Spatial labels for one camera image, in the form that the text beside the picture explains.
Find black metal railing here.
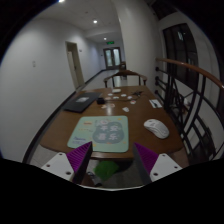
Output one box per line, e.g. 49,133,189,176
155,61,224,164

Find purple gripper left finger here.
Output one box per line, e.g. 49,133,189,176
40,140,94,185

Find wooden stair handrail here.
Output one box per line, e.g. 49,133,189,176
155,58,224,91

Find light green mouse pad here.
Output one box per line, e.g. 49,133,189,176
67,116,129,153

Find glass double door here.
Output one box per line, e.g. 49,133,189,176
103,47,121,69

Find green exit sign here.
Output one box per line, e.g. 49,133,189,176
106,41,115,45

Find small black box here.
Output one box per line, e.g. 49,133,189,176
97,98,105,104

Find black closed laptop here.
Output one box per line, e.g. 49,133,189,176
63,92,101,113

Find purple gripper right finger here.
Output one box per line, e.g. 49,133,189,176
132,142,184,186

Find dark window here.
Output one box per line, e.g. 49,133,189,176
163,23,198,89

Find white computer mouse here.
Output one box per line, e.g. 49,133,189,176
144,119,170,139

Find white booklet on table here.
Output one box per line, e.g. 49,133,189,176
150,99,162,108

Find wooden armchair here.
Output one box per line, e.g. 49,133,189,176
103,70,148,88

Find beige side door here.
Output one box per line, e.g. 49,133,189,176
66,42,84,88

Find green object under table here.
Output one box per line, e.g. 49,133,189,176
94,161,119,181

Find white paper card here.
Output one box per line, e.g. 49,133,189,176
112,89,121,93

